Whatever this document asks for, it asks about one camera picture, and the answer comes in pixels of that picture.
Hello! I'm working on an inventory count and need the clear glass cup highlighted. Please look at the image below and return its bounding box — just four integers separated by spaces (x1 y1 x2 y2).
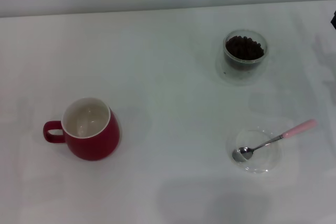
215 29 271 87

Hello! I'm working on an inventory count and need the clear glass saucer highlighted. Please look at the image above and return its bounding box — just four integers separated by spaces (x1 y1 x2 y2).
226 127 282 175

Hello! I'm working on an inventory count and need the pink handled metal spoon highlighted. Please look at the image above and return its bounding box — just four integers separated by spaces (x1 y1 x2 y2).
232 119 318 163

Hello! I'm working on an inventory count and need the red ceramic mug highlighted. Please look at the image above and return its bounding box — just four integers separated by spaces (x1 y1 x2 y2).
43 97 121 161

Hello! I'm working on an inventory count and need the glass jar of coffee beans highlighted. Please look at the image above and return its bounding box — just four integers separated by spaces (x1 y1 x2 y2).
225 35 265 71

